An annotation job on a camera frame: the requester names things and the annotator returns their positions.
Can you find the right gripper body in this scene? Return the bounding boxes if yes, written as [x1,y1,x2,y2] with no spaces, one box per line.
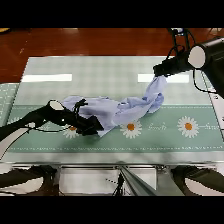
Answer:
[152,58,179,79]

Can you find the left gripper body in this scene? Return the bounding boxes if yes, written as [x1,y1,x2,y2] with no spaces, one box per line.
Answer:
[73,113,105,137]

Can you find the light blue shirt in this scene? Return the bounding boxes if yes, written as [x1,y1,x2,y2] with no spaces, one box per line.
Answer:
[61,75,169,138]

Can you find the silver frame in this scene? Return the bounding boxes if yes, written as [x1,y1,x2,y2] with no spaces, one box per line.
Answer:
[0,161,224,197]

